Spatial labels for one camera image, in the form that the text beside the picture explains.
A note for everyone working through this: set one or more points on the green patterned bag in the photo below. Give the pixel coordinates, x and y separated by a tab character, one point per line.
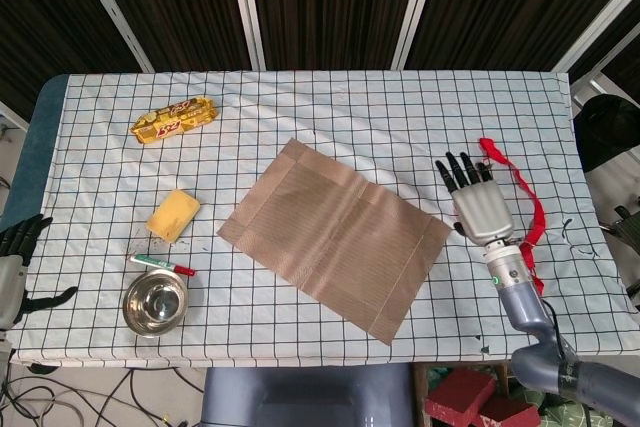
555	414

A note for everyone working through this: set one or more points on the gold biscuit packet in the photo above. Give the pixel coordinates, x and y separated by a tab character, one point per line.
175	119

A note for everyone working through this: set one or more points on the stainless steel bowl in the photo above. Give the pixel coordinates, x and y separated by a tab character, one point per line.
157	304

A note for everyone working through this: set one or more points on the red fabric ribbon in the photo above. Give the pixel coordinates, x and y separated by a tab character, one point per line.
537	212

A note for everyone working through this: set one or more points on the green marker with red cap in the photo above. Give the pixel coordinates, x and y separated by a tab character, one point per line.
162	263

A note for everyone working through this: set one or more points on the black chair back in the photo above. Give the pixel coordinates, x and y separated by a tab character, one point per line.
607	127

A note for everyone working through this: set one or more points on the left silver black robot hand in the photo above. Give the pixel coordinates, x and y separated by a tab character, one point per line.
12	282

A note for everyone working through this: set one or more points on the blue padded table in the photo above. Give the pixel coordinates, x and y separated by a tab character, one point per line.
30	172

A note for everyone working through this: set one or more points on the yellow sponge with green pad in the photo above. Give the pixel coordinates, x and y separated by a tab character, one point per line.
172	214

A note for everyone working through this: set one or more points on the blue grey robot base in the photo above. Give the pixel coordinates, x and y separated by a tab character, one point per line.
310	397

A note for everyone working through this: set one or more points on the brown woven placemat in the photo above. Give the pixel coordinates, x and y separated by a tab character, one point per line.
330	237

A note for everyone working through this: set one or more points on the white black checkered tablecloth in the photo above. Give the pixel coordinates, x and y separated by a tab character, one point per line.
320	112

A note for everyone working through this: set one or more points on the small red box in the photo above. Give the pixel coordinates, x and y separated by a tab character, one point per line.
510	414

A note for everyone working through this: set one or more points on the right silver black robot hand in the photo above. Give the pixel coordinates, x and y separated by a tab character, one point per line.
482	212

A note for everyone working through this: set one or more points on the white partition post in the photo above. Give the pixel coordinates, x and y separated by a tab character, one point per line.
115	9
415	7
595	14
247	7

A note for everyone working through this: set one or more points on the large red box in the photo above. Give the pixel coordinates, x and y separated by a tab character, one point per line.
460	392

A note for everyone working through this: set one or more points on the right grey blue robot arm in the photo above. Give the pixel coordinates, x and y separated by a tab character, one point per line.
525	299

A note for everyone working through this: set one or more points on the dark chair base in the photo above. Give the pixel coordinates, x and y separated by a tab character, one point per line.
625	227

